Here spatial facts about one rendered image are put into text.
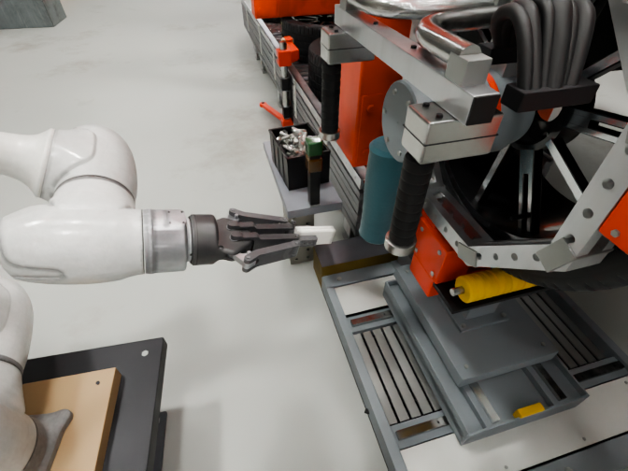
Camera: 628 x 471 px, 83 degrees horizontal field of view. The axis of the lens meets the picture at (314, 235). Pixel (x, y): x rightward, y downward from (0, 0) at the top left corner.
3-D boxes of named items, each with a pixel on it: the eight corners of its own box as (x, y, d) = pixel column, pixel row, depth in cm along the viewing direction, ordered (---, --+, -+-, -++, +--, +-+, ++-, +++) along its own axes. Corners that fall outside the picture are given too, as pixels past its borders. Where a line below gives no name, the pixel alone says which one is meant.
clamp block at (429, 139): (491, 154, 41) (507, 109, 37) (419, 166, 39) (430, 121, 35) (465, 135, 44) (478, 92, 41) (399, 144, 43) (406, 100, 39)
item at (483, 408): (573, 408, 99) (592, 393, 92) (459, 447, 92) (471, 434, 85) (470, 276, 134) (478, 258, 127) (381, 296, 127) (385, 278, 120)
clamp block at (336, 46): (375, 61, 65) (378, 28, 61) (327, 65, 63) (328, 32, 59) (364, 52, 68) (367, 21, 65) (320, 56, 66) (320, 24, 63)
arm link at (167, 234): (142, 195, 50) (187, 196, 52) (144, 244, 55) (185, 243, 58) (144, 237, 43) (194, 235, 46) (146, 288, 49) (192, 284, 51)
